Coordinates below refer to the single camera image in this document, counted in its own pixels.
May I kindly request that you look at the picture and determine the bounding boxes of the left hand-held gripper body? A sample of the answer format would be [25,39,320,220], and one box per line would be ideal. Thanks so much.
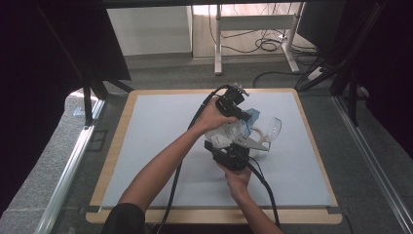
[215,83,250,117]

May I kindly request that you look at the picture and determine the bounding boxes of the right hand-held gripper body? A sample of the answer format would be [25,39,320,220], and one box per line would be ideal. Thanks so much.
[211,135,271,172]

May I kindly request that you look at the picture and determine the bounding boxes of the white and blue pouch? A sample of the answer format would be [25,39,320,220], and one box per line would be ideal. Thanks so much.
[205,108,262,149]

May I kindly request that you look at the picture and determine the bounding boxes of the clear glass measuring pitcher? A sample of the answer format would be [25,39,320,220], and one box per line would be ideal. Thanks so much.
[249,116,283,152]

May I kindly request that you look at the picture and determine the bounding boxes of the person's right hand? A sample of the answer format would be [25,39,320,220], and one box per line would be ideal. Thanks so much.
[216,162,253,200]

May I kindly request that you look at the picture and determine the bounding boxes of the person's left hand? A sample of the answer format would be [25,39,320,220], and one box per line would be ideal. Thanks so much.
[195,96,239,133]

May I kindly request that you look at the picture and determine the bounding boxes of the light grey table mat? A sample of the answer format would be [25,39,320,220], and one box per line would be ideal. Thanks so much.
[100,92,333,210]

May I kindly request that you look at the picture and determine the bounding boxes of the white power strip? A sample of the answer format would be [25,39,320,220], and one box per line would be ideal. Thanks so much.
[306,66,324,82]

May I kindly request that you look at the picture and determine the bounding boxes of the person's black sleeve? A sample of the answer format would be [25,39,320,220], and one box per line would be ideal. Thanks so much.
[100,203,146,234]

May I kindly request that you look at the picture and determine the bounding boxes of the black metal stand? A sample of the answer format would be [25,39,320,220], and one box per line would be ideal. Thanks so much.
[294,0,391,128]
[80,77,134,128]

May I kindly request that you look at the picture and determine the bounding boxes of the dark curtain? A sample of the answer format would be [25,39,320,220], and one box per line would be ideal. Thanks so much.
[0,0,132,216]
[337,0,413,161]

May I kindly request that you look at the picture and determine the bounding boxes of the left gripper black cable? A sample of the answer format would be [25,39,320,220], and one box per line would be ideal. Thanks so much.
[155,84,234,234]

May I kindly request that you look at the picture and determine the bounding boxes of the black floor cables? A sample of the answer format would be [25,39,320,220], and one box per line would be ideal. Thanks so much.
[207,3,320,90]

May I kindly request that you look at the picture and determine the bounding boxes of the white metal desk frame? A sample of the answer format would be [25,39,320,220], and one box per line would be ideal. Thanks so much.
[213,3,305,76]

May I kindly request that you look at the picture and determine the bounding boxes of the aluminium floor rail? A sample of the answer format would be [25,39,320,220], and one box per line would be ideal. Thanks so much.
[33,98,107,234]
[333,96,413,234]

